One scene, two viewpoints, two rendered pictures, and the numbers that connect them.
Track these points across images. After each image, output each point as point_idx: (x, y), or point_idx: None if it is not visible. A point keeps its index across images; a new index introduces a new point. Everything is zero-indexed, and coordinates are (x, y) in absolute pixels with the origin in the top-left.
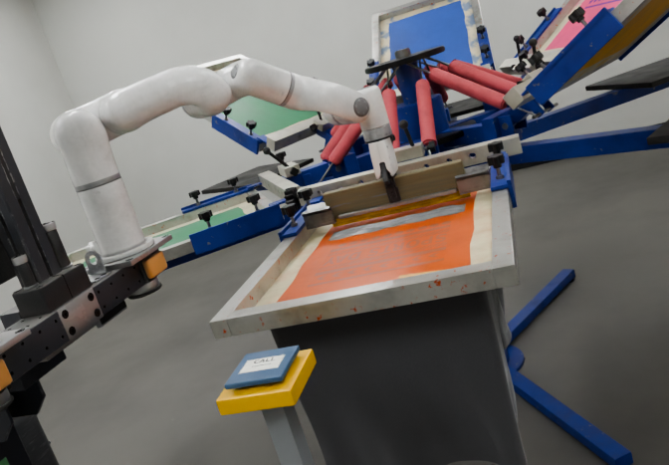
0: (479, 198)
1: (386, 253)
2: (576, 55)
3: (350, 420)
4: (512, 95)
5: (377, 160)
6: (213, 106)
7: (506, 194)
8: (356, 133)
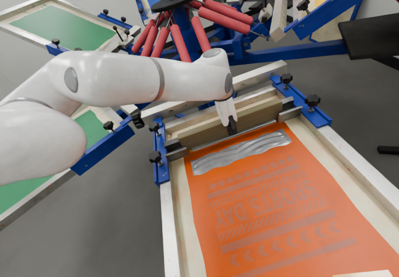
0: (288, 122)
1: (273, 212)
2: (342, 3)
3: None
4: (277, 32)
5: (227, 114)
6: (59, 171)
7: (337, 135)
8: (158, 57)
